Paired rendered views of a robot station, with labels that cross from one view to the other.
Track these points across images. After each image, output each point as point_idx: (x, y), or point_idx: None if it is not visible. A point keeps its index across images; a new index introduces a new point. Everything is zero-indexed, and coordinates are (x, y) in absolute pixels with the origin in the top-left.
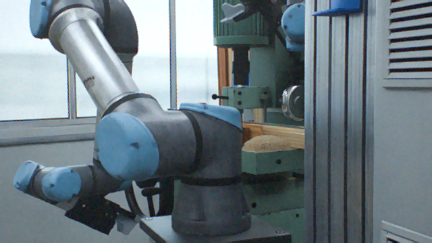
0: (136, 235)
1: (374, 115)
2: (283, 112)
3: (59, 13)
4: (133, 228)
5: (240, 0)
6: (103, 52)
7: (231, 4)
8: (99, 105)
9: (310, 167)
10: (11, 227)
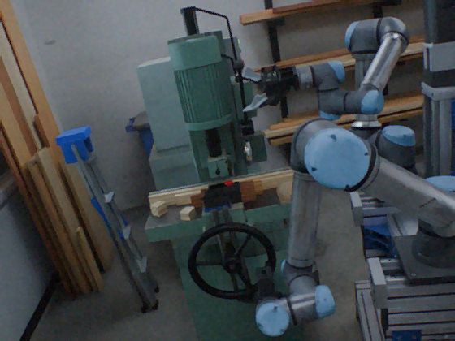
0: (6, 325)
1: None
2: (249, 162)
3: (374, 157)
4: (2, 320)
5: (266, 90)
6: (418, 176)
7: (217, 92)
8: (448, 216)
9: None
10: None
